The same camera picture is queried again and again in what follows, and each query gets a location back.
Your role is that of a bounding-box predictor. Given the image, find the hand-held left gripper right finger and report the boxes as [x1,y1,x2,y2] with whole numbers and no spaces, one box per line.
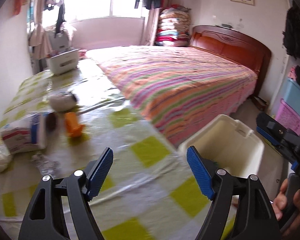
[186,145,282,240]

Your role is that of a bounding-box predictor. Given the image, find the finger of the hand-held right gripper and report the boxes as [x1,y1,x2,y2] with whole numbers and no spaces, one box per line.
[256,126,284,148]
[255,112,290,140]

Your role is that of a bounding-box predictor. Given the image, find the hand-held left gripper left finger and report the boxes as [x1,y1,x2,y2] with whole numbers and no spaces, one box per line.
[18,147,114,240]

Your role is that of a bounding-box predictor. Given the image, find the white plastic bin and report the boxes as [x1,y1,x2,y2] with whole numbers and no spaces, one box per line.
[178,114,265,180]

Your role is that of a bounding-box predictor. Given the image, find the orange plastic cup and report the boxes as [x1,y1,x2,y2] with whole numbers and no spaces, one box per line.
[64,112,85,138]

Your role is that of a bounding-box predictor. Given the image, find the clear plastic wrapper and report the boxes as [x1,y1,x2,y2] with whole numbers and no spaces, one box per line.
[31,154,62,175]

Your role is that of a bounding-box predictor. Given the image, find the grey-white sock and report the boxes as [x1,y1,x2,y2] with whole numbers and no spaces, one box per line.
[49,92,78,112]

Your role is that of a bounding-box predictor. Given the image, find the white printed carton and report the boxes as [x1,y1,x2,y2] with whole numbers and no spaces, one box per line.
[0,112,50,155]

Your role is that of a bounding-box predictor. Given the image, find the person's right hand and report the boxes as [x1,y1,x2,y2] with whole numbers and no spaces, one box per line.
[273,177,300,237]

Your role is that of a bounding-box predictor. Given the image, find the pink plastic basket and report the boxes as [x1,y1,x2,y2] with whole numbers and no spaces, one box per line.
[275,99,300,135]

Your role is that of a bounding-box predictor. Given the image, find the brown wooden box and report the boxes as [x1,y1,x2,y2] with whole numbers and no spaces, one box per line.
[251,96,269,112]

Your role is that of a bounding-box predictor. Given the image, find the blue storage box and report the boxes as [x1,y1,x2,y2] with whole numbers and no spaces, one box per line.
[281,77,300,108]

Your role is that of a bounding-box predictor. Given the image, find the checkered plastic tablecloth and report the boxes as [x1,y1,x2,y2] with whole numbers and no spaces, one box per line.
[0,59,237,240]

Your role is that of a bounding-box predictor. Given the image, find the red wooden headboard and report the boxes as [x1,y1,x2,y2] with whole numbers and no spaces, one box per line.
[189,25,272,97]

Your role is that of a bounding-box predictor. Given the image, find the bed with striped sheet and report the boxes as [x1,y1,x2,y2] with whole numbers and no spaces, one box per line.
[86,45,257,147]

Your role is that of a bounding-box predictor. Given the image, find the white storage box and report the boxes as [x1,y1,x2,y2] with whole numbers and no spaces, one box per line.
[45,49,80,75]

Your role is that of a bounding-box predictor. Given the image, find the stack of folded quilts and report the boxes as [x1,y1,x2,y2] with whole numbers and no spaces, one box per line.
[155,4,192,47]

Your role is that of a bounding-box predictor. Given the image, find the white washing machine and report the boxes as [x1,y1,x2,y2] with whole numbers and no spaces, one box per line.
[48,29,73,52]

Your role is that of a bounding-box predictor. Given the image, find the pale pink hanging cloth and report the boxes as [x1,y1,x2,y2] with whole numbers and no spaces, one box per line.
[27,23,52,59]

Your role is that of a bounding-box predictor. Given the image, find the pink curtain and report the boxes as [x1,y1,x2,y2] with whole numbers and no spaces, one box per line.
[30,0,50,28]
[141,7,160,46]

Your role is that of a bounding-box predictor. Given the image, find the black hanging garment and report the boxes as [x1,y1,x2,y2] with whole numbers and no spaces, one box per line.
[54,0,67,34]

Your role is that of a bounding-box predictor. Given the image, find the small hanging garments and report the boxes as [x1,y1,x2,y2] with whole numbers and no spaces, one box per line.
[44,0,59,12]

